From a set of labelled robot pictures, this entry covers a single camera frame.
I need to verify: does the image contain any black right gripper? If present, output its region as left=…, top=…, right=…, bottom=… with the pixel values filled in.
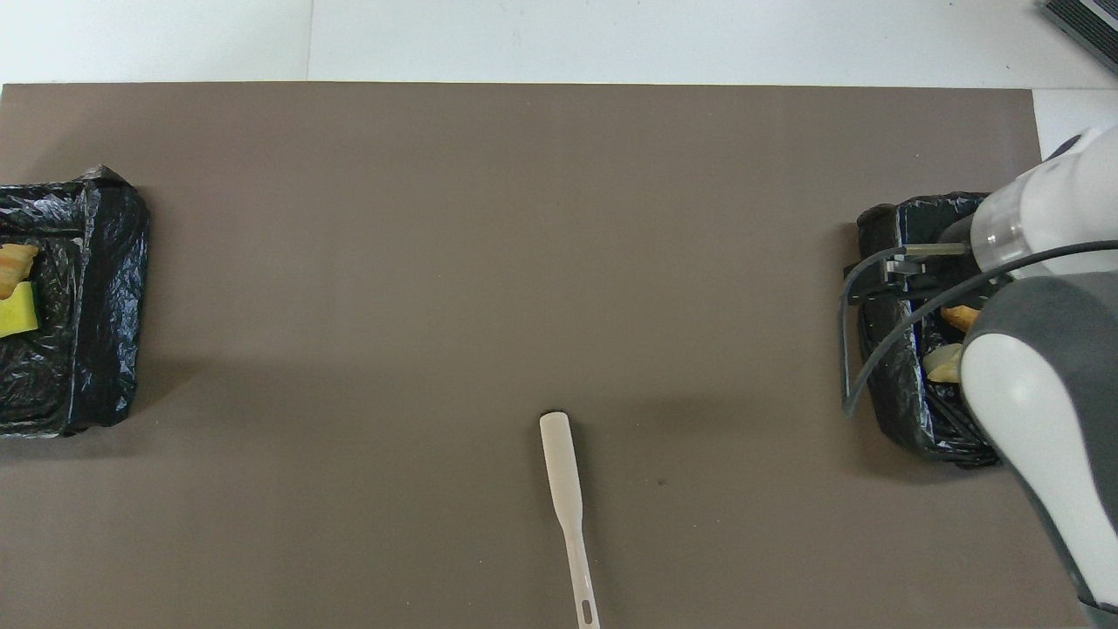
left=849, top=218, right=986, bottom=305

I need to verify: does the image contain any beige hand brush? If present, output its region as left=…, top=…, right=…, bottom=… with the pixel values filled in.
left=539, top=411, right=602, bottom=628

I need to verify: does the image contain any plain yellow sponge piece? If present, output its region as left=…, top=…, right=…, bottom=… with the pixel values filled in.
left=0, top=281, right=40, bottom=339

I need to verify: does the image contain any torn striped bread piece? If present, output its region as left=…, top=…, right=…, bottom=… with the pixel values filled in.
left=0, top=243, right=40, bottom=298

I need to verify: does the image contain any wrinkled black bag bin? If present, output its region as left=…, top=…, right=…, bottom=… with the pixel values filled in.
left=856, top=192, right=1005, bottom=468

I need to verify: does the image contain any empty-start bin with black bag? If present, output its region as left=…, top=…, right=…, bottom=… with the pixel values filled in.
left=0, top=164, right=151, bottom=439

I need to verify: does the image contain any grey ribbed device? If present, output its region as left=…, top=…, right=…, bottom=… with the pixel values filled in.
left=1039, top=0, right=1118, bottom=75

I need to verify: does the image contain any brown table mat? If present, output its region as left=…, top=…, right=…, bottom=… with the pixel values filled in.
left=0, top=83, right=1097, bottom=629

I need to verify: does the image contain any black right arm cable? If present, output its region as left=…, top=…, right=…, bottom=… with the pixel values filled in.
left=838, top=240, right=1118, bottom=418

